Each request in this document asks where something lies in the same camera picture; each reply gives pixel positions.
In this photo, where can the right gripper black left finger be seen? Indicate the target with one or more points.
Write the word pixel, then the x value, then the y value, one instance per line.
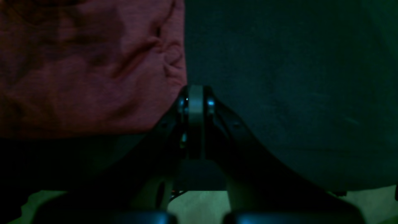
pixel 137 188

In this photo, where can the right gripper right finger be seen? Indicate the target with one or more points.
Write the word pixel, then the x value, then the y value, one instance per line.
pixel 261 189

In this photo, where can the red long-sleeve T-shirt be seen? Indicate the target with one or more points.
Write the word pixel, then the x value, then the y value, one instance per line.
pixel 86 67

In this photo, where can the black table cloth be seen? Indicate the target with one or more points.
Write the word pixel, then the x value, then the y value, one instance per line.
pixel 314 80

